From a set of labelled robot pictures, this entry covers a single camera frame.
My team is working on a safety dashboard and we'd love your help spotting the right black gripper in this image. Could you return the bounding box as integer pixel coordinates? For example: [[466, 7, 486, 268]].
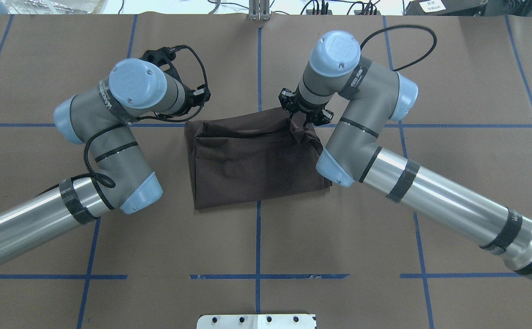
[[279, 88, 334, 126]]

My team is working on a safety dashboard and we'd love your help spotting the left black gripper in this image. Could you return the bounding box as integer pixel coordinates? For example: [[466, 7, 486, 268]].
[[181, 85, 211, 117]]

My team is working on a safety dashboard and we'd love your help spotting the brown t-shirt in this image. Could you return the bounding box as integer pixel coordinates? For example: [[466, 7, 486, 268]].
[[184, 107, 332, 210]]

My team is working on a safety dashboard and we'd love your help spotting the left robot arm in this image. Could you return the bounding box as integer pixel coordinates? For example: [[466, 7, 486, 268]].
[[0, 58, 210, 265]]

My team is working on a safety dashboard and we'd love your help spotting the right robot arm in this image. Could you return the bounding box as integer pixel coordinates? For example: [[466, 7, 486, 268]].
[[279, 31, 532, 281]]

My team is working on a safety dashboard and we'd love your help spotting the black power adapter box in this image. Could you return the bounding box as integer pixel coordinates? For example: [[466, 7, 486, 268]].
[[404, 0, 487, 16]]

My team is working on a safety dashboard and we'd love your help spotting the brown paper table cover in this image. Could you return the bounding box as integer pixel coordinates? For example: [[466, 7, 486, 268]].
[[0, 12, 532, 329]]

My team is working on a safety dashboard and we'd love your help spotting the plastic bag with cardboard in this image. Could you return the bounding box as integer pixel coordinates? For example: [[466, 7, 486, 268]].
[[2, 0, 107, 15]]

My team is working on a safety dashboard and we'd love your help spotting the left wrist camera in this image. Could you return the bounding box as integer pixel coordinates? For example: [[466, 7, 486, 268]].
[[140, 47, 181, 81]]

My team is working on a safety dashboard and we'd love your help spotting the aluminium frame post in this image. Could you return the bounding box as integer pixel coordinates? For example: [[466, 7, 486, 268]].
[[248, 0, 272, 21]]

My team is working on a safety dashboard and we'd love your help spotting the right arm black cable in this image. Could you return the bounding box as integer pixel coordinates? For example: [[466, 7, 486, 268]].
[[359, 25, 438, 73]]

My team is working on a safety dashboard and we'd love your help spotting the white camera mast base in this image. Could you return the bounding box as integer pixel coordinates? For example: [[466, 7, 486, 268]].
[[196, 313, 317, 329]]

